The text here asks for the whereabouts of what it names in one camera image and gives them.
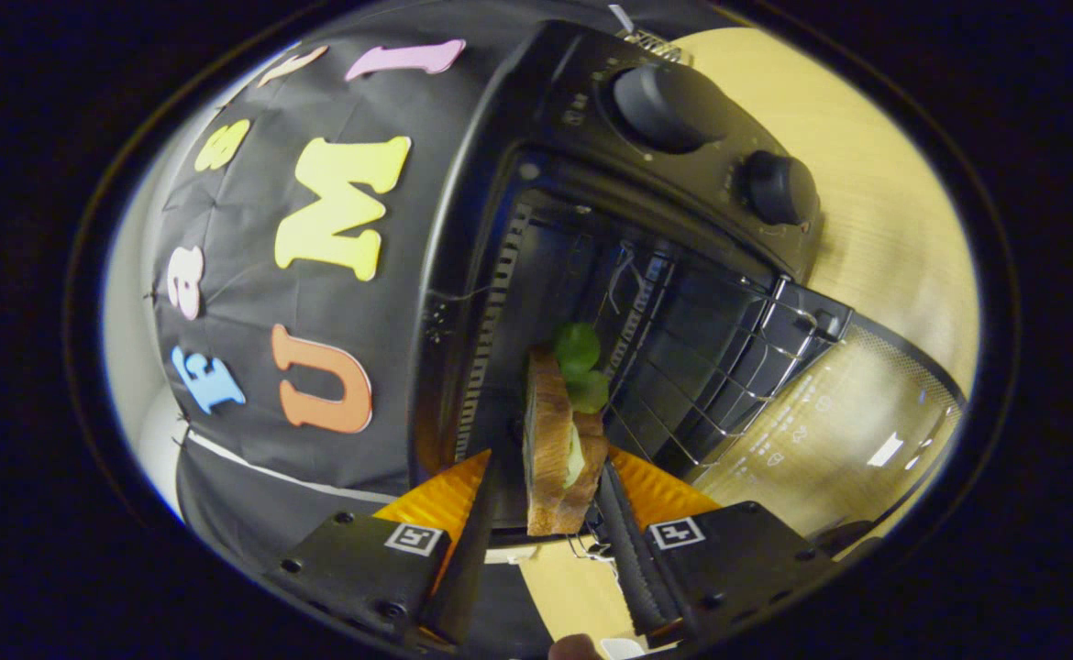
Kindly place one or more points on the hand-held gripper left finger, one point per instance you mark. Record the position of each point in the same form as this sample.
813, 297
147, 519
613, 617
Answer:
474, 559

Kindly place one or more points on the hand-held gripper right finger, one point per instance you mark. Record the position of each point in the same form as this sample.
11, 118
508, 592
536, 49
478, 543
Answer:
628, 559

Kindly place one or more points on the lettuce sandwich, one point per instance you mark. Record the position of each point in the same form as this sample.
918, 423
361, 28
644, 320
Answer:
550, 449

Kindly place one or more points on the black toaster oven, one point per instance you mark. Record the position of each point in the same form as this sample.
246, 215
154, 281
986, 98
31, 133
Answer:
683, 110

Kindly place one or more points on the silver utensil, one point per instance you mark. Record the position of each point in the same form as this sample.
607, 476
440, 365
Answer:
622, 18

